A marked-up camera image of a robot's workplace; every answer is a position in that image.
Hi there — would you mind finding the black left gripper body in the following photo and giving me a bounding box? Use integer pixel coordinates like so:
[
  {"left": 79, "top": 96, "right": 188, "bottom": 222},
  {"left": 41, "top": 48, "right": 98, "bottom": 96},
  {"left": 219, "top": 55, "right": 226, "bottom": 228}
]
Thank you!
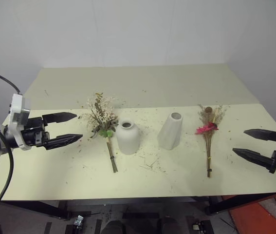
[{"left": 20, "top": 117, "right": 49, "bottom": 148}]

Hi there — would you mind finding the dried bouquet with green leaves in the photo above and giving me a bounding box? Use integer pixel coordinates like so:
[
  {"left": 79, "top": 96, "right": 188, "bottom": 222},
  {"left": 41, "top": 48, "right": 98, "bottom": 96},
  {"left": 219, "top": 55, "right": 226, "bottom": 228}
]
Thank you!
[{"left": 86, "top": 92, "right": 119, "bottom": 174}]

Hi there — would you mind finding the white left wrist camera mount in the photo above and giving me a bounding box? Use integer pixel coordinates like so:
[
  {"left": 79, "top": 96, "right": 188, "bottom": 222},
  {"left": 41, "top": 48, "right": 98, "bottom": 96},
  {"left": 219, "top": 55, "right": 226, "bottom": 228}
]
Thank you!
[{"left": 7, "top": 93, "right": 31, "bottom": 151}]

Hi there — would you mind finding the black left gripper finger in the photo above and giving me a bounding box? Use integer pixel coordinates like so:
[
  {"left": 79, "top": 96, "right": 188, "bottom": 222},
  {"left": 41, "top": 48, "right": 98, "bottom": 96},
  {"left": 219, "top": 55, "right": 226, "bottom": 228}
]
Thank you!
[
  {"left": 41, "top": 112, "right": 77, "bottom": 127},
  {"left": 43, "top": 134, "right": 83, "bottom": 151}
]

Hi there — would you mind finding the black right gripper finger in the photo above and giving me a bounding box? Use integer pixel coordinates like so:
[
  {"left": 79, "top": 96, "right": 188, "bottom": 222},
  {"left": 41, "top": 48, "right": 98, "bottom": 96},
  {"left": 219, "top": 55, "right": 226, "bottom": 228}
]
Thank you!
[
  {"left": 232, "top": 147, "right": 276, "bottom": 175},
  {"left": 243, "top": 129, "right": 276, "bottom": 143}
]

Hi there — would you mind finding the black table frame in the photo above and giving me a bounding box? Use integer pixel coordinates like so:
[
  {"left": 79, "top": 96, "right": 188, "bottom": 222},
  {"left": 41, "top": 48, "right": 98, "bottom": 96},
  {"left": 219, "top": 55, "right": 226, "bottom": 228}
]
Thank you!
[{"left": 0, "top": 190, "right": 276, "bottom": 220}]

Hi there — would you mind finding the orange floor object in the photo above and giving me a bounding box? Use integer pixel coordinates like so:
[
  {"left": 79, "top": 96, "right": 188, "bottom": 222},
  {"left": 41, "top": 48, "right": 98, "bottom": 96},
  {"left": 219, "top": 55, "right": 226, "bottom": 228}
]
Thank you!
[{"left": 221, "top": 191, "right": 276, "bottom": 234}]

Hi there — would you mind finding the dried bouquet with pink flower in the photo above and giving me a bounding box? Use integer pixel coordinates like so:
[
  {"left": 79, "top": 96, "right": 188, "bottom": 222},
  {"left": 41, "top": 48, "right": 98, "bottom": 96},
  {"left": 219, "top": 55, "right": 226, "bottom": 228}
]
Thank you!
[{"left": 195, "top": 104, "right": 228, "bottom": 178}]

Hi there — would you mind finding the tapered white vase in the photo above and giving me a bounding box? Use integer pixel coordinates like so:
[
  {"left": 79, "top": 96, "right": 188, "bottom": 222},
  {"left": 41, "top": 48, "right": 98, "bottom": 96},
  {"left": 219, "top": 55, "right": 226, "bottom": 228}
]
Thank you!
[{"left": 157, "top": 112, "right": 184, "bottom": 150}]

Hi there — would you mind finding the round white bottle vase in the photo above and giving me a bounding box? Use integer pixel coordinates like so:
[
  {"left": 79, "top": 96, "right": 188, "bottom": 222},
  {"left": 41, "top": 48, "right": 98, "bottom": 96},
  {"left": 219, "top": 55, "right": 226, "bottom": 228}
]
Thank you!
[{"left": 115, "top": 118, "right": 142, "bottom": 155}]

